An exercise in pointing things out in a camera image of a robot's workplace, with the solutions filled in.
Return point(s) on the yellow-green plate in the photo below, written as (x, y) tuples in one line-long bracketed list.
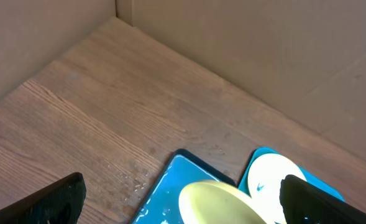
[(264, 182), (213, 202)]

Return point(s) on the yellow-green plate top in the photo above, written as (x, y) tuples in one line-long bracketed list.
[(264, 182)]

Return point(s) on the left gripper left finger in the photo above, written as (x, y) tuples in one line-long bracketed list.
[(59, 202)]

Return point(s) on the teal plastic serving tray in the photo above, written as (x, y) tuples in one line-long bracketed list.
[(243, 185)]

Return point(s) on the black tray with water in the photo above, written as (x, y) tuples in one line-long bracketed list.
[(160, 205)]

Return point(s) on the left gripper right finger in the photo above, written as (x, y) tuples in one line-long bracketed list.
[(305, 203)]

